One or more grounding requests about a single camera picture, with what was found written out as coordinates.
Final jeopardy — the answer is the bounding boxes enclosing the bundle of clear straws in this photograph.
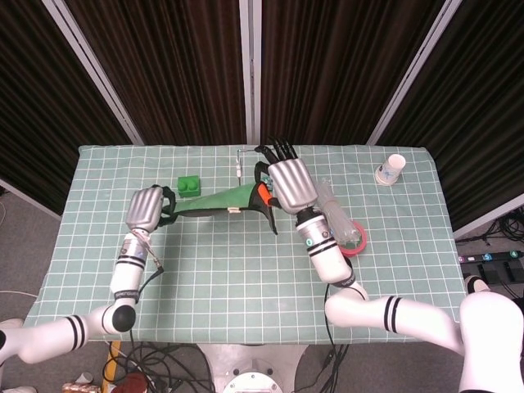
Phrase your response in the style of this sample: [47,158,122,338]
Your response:
[314,176,368,246]

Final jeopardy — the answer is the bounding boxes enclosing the yellow floor strip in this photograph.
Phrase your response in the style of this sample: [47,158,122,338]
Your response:
[105,341,123,388]

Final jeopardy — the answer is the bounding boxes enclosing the black power strip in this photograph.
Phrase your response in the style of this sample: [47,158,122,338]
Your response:
[458,248,524,265]

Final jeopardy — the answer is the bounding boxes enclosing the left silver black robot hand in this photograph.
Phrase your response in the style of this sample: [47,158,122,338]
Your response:
[124,184,177,233]

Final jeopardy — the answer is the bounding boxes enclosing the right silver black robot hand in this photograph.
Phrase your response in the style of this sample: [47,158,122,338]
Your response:
[254,137,319,216]

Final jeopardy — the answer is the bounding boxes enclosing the red tape roll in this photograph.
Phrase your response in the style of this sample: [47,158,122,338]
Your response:
[337,220,368,258]

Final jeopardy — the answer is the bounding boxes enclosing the green cloth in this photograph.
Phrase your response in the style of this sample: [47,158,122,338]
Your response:
[161,182,279,237]

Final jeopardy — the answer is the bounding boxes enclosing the white flower print paper cups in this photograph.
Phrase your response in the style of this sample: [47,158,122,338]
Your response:
[373,153,407,187]

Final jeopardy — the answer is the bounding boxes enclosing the green toy building brick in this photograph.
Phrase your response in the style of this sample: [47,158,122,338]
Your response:
[176,174,202,199]

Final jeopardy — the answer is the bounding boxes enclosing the metal wire stand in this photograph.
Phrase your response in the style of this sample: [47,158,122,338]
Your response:
[236,147,263,179]

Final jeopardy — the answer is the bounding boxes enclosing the green white checkered tablecloth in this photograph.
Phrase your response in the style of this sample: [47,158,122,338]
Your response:
[26,143,477,346]

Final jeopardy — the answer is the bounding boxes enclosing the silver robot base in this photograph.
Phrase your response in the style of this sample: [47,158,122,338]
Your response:
[196,342,316,393]

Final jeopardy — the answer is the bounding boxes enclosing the black foot pedal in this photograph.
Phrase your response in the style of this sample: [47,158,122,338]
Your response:
[477,261,524,283]

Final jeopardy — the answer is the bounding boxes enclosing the white screen frame post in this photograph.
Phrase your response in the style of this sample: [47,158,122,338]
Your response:
[366,0,476,147]
[40,0,144,147]
[239,0,263,145]

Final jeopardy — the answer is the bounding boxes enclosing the white black sneaker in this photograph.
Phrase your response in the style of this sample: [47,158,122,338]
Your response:
[464,274,492,294]

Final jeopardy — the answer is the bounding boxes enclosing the black floor cable bundle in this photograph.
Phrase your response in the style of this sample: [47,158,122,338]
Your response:
[102,341,216,393]

